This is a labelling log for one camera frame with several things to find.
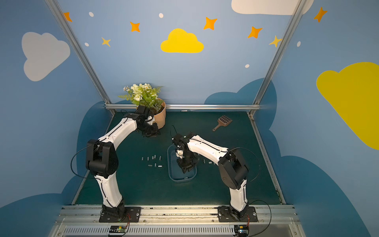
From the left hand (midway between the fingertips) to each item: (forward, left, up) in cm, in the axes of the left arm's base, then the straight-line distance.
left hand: (158, 132), depth 94 cm
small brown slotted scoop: (+21, -46, -11) cm, 52 cm away
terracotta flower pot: (+11, +1, +2) cm, 11 cm away
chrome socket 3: (-18, -2, -11) cm, 22 cm away
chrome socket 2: (-11, +3, -12) cm, 16 cm away
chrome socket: (-12, -1, -12) cm, 17 cm away
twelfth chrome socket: (-18, +5, -12) cm, 22 cm away
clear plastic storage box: (-24, -13, -7) cm, 28 cm away
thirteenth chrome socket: (-15, -34, -11) cm, 38 cm away
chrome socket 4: (-18, +1, -11) cm, 21 cm away
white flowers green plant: (+14, +8, +18) cm, 24 cm away
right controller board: (-50, -49, -14) cm, 71 cm away
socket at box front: (-26, -19, -10) cm, 33 cm away
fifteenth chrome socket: (-13, +11, -12) cm, 21 cm away
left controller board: (-51, +14, -13) cm, 55 cm away
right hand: (-23, -19, -5) cm, 30 cm away
